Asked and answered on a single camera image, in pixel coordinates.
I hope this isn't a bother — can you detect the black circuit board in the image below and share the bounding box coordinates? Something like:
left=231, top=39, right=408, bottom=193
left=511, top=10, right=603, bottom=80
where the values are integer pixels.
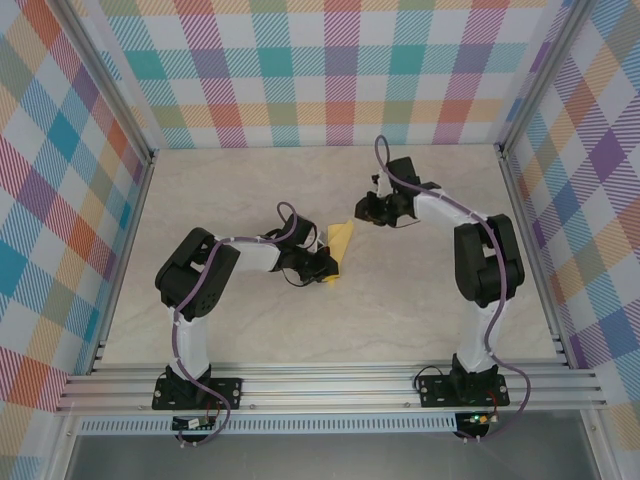
left=172, top=417, right=219, bottom=431

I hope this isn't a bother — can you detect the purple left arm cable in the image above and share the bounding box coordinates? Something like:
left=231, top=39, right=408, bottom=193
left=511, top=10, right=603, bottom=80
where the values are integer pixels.
left=171, top=200, right=301, bottom=448

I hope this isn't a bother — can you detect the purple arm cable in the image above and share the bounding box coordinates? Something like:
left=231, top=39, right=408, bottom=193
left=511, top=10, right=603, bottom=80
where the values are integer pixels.
left=373, top=133, right=531, bottom=444
left=171, top=200, right=301, bottom=448

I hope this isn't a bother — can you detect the aluminium slotted base rail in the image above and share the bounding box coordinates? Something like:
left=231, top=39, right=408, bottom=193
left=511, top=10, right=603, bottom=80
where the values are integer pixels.
left=54, top=362, right=609, bottom=414

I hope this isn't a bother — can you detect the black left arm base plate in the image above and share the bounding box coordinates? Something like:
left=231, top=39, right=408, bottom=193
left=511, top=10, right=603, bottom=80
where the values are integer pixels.
left=151, top=375, right=244, bottom=412

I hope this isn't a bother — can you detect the perforated grey cable tray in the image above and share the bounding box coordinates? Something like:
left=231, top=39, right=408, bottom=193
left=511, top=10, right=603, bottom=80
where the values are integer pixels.
left=78, top=412, right=459, bottom=435

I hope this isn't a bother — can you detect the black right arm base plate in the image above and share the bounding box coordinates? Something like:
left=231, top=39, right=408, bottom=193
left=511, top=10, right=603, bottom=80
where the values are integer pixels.
left=417, top=374, right=510, bottom=409

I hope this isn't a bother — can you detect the aluminium side rail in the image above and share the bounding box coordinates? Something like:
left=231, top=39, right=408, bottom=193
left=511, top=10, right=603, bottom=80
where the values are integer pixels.
left=87, top=149, right=159, bottom=374
left=497, top=147, right=571, bottom=371

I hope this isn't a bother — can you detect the aluminium frame post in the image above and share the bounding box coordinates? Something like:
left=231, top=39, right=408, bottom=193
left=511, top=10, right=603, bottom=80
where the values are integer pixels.
left=494, top=0, right=591, bottom=161
left=52, top=0, right=156, bottom=164

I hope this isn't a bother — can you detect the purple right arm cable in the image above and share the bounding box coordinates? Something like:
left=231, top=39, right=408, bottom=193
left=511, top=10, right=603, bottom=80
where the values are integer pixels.
left=373, top=133, right=531, bottom=444

